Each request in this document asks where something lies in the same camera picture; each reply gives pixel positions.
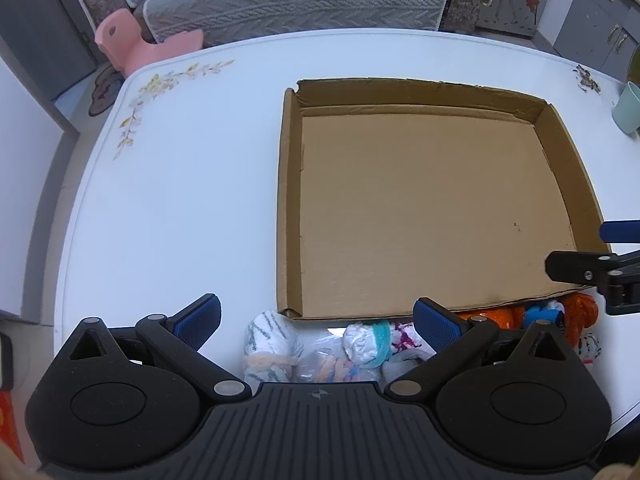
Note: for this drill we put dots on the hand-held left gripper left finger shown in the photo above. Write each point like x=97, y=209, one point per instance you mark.
x=199, y=320

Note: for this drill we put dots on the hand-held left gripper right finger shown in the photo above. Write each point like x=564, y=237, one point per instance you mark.
x=439, y=325

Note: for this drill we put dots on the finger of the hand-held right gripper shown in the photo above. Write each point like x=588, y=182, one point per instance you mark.
x=570, y=266
x=620, y=230

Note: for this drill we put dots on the blue sock beige yarn tie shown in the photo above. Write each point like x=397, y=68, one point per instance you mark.
x=540, y=314

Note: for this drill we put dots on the grey sock bundle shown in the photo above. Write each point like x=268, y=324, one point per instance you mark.
x=400, y=367

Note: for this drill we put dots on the white striped bundle beige tie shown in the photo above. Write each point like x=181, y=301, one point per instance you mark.
x=270, y=332

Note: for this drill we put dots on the white purple-print bundle teal scrunchie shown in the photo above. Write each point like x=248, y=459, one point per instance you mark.
x=362, y=345

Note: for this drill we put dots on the brown cardboard box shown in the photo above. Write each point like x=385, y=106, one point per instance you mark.
x=415, y=210

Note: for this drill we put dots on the clear plastic bundle pastel scrunchie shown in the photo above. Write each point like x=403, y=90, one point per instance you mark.
x=320, y=360

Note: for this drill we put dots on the light green cup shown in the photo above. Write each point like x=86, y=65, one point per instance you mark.
x=629, y=110

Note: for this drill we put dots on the grey cabinet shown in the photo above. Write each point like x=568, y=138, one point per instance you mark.
x=595, y=20

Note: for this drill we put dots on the patterned floor mat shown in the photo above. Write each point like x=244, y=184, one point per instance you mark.
x=102, y=92

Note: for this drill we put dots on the pink plastic chair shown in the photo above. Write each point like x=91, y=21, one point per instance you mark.
x=125, y=40

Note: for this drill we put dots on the dark grey door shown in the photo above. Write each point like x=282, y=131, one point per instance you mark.
x=40, y=25

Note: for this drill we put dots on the grey quilted sofa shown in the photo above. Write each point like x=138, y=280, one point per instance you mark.
x=325, y=0

